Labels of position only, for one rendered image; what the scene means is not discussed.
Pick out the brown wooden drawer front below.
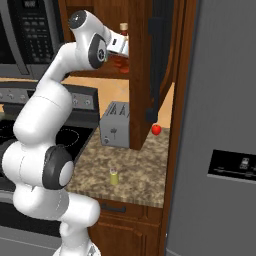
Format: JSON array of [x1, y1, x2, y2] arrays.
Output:
[[95, 197, 165, 228]]

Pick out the red apple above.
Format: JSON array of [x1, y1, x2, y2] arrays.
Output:
[[151, 124, 163, 136]]

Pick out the black drawer handle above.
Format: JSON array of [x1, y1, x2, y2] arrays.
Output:
[[100, 203, 128, 214]]

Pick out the yellow-green shaker with grey top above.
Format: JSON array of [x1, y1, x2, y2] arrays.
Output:
[[109, 168, 120, 186]]

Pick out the black and grey stove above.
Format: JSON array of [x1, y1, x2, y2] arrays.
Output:
[[0, 81, 101, 256]]

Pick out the black and grey microwave oven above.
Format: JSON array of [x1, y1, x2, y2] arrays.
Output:
[[0, 0, 65, 80]]

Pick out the long black door handle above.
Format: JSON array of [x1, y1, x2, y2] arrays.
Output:
[[145, 15, 168, 123]]

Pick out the red bottle with cork cap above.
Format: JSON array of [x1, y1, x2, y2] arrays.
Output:
[[118, 22, 131, 75]]

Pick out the brown wooden cabinet door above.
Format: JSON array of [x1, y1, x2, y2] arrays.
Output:
[[128, 0, 178, 151]]

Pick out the grey toaster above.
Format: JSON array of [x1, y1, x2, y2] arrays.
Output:
[[99, 101, 131, 149]]

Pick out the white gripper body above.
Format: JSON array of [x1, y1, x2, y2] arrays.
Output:
[[116, 32, 131, 58]]

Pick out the grey fridge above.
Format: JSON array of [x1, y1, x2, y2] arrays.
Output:
[[164, 0, 256, 256]]

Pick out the red-orange shaker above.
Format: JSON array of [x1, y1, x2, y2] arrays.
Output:
[[112, 54, 124, 68]]

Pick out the brown wooden wall cabinet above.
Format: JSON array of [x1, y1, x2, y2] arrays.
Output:
[[58, 0, 198, 81]]

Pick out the brown wooden base cupboard door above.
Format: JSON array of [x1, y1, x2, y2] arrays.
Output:
[[87, 215, 162, 256]]

